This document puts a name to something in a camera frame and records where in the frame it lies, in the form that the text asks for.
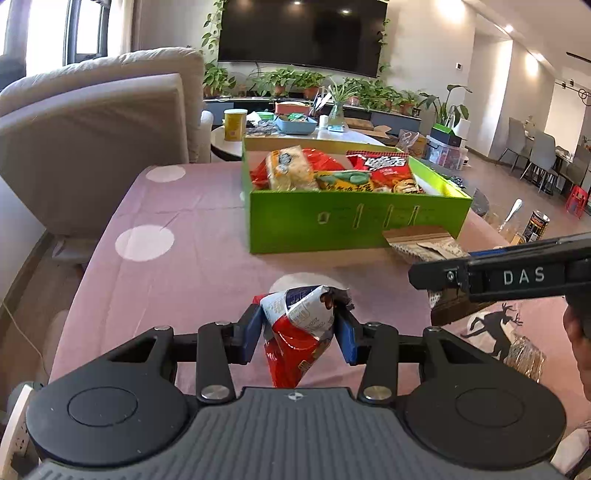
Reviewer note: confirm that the clear deer print packet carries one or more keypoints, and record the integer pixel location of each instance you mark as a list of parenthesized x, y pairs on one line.
[(489, 332)]

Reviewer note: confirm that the large leafy floor plant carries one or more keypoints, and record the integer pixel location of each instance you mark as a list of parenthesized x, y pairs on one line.
[(443, 104)]

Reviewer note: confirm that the yellow red striped snack packet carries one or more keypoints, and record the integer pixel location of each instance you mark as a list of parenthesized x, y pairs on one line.
[(332, 182)]

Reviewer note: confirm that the open cardboard box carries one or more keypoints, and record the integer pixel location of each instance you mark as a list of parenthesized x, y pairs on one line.
[(364, 127)]

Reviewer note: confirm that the clear rice cracker packet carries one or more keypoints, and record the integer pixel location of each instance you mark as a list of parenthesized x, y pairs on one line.
[(291, 168)]

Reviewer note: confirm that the green cardboard box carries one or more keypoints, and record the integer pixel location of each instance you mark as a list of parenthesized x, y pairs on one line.
[(323, 217)]

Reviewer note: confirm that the red chip bag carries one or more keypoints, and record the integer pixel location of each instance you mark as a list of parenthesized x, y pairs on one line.
[(388, 170)]

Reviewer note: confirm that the pink polka dot tablecloth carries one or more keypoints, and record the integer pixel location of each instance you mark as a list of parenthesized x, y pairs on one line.
[(184, 286)]

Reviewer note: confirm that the grey dining chair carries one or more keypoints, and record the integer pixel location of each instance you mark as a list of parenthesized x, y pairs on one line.
[(516, 138), (542, 154)]

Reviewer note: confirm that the glass vase with grass plant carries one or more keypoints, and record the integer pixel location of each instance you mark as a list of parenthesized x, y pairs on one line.
[(339, 115)]

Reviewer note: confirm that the beige armchair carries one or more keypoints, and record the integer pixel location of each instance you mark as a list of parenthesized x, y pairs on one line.
[(92, 138)]

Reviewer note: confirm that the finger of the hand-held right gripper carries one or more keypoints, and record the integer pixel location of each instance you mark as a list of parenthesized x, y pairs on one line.
[(438, 276)]

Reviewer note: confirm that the green and black box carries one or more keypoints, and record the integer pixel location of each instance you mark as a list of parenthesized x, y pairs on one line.
[(445, 134)]

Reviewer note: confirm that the blue plastic basket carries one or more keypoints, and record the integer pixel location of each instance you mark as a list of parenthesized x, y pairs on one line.
[(295, 128)]

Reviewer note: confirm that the red plastic stool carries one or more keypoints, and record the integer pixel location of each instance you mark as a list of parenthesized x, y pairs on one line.
[(577, 201)]

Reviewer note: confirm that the black drink can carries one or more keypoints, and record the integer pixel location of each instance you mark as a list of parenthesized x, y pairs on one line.
[(537, 226)]

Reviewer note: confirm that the row of potted plants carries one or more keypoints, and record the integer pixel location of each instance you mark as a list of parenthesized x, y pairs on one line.
[(281, 78)]

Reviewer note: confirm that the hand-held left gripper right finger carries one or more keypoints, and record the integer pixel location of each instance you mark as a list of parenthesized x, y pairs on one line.
[(348, 339)]

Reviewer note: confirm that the wall television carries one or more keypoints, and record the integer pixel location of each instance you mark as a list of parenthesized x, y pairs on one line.
[(300, 32)]

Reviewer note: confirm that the white cylinder appliance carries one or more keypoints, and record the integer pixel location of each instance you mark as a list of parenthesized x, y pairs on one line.
[(462, 128)]

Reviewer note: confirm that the dark tv cabinet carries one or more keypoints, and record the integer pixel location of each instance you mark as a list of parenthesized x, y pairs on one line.
[(397, 122)]

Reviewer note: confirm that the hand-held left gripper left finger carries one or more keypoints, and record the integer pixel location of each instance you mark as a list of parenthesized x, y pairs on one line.
[(247, 337)]

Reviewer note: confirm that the yellow tin can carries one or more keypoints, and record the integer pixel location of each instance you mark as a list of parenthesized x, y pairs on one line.
[(235, 124)]

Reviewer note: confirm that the person's right hand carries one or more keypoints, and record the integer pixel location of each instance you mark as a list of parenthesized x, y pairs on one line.
[(581, 341)]

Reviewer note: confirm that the drinking glass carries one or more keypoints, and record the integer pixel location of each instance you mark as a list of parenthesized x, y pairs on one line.
[(510, 233)]

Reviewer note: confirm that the metal spoon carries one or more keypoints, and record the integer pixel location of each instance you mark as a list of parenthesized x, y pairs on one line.
[(513, 210)]

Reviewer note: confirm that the clear storage box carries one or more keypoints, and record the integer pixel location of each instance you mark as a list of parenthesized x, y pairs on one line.
[(445, 154)]

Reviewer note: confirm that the white power strip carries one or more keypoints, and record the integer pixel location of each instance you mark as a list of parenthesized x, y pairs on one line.
[(14, 420)]

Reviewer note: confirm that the brown paper snack packet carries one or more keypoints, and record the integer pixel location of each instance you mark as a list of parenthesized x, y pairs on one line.
[(425, 242)]

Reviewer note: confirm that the pink plastic container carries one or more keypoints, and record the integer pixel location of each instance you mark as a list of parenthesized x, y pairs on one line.
[(293, 108)]

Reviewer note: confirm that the dark framed window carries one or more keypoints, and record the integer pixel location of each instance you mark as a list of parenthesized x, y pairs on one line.
[(69, 27)]

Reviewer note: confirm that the white red snack packet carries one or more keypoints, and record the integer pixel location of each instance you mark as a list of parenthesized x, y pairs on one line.
[(300, 332)]

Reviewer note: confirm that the round white coffee table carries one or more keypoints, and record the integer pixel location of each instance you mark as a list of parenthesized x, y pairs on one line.
[(355, 137)]

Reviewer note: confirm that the dark marble coffee table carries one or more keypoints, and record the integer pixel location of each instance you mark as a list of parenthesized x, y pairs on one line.
[(480, 205)]

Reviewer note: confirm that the white curtain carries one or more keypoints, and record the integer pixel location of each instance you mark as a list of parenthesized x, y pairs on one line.
[(131, 25)]

